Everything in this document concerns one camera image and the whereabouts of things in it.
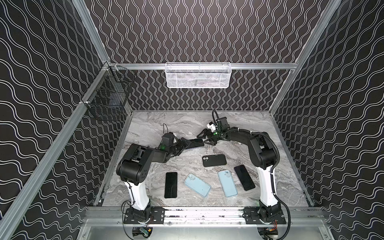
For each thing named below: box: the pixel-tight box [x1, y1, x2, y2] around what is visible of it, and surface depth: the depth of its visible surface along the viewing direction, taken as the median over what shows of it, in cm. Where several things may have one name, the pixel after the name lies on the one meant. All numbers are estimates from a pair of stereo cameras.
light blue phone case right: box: [217, 169, 238, 198], surface depth 87 cm
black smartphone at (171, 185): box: [164, 172, 178, 199], surface depth 87 cm
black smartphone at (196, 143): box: [186, 138, 205, 149], surface depth 101 cm
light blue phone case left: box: [184, 173, 212, 198], surface depth 87 cm
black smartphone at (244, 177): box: [234, 164, 256, 191], surface depth 87 cm
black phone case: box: [202, 154, 227, 167], surface depth 97 cm
